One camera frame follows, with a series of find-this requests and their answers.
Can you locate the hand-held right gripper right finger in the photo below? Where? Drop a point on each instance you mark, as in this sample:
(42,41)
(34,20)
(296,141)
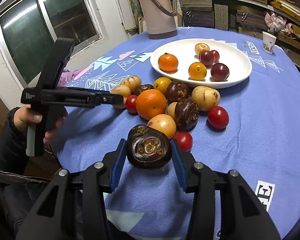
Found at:
(180,170)

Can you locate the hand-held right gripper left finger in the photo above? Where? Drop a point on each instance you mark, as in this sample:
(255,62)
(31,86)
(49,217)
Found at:
(117,170)

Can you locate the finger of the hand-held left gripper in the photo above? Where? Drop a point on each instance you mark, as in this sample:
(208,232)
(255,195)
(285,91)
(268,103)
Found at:
(107,99)

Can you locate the pale yellow pepino melon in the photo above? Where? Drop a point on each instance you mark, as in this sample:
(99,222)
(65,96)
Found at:
(122,90)
(202,48)
(163,125)

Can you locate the red cherry tomato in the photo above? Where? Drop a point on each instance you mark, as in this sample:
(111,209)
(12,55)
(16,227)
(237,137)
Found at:
(218,117)
(131,104)
(184,141)

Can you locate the striped pepino melon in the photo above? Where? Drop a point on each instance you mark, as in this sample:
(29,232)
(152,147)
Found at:
(132,82)

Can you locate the dark brown water chestnut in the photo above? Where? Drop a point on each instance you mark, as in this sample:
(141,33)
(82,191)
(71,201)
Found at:
(177,91)
(186,114)
(143,89)
(148,147)

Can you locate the yellow citrus fruit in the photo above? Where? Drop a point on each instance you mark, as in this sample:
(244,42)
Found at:
(197,71)
(162,84)

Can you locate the small yellow pepino melon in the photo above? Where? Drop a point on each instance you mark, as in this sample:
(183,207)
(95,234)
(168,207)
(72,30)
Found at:
(171,110)

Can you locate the orange mandarin with stem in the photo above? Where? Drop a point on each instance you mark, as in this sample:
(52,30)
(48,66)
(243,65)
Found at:
(167,63)

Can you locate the spotted yellow pepino melon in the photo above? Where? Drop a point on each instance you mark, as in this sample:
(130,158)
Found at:
(205,98)

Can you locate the white oval plate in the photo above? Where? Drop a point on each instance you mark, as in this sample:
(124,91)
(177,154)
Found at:
(182,50)

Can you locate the dark red plum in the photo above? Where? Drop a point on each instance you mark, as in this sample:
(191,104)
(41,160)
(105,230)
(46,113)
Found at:
(206,58)
(219,72)

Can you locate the small red plum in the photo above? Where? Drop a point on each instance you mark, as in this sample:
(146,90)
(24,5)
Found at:
(216,55)

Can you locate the person's left forearm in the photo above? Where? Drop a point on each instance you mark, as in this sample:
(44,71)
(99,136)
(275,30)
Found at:
(7,150)

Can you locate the person's left hand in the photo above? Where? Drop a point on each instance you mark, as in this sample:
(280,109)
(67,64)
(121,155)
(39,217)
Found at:
(23,118)

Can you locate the sliding glass window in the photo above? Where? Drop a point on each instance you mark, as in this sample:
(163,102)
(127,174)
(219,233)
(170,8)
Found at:
(40,30)

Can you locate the blue printed tablecloth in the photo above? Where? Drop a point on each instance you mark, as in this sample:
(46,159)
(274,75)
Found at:
(252,142)

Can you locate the framed panel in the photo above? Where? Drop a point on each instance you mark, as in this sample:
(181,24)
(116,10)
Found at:
(143,26)

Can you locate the white board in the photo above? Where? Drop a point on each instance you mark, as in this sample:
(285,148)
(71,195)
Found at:
(122,5)

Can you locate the beige thermos jug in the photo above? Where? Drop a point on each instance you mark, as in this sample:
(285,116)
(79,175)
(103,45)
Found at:
(155,10)

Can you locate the person's dark clothing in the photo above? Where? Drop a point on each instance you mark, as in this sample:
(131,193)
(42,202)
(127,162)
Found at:
(12,205)

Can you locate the printed paper cup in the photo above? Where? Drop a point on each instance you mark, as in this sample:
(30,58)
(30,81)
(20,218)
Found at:
(269,42)

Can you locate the pink plastic bag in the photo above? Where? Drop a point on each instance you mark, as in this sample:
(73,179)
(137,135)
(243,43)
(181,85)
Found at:
(277,22)

